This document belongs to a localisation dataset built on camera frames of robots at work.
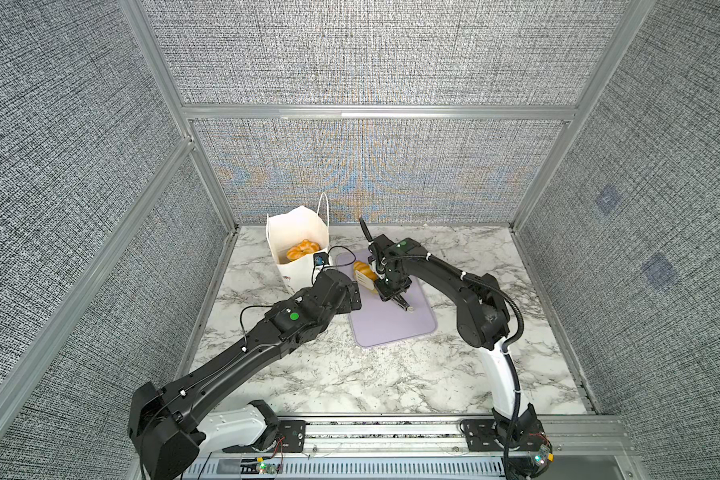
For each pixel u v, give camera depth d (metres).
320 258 0.66
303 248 0.94
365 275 0.97
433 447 0.73
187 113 0.88
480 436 0.73
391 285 0.83
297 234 0.98
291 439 0.73
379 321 0.94
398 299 0.90
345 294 0.57
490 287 0.54
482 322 0.57
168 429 0.38
